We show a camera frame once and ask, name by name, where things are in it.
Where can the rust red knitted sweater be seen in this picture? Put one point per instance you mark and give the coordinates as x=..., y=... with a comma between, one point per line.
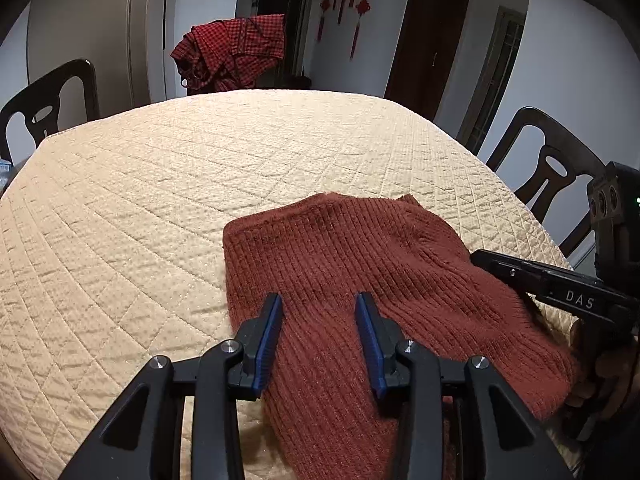
x=350, y=255

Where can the dark wooden chair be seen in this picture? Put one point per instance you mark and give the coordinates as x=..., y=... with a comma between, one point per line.
x=45, y=100
x=530, y=135

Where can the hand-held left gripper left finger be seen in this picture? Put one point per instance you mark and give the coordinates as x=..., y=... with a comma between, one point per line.
x=265, y=345

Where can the framed window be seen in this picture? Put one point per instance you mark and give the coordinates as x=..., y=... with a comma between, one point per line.
x=492, y=80

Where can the dark brown door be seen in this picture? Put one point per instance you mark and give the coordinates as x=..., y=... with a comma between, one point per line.
x=425, y=40

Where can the beige quilted table cover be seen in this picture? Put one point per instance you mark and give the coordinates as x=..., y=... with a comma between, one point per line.
x=150, y=220

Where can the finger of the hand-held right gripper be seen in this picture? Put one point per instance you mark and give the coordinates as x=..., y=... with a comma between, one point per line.
x=515, y=272

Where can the person's right hand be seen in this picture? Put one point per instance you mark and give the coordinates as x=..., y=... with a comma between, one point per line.
x=617, y=375

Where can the red checked cloth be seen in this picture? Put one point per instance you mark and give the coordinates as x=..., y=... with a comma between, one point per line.
x=235, y=50

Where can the grey refrigerator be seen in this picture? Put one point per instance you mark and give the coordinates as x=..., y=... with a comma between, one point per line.
x=100, y=20

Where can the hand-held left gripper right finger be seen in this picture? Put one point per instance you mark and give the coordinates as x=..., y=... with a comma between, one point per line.
x=370, y=345

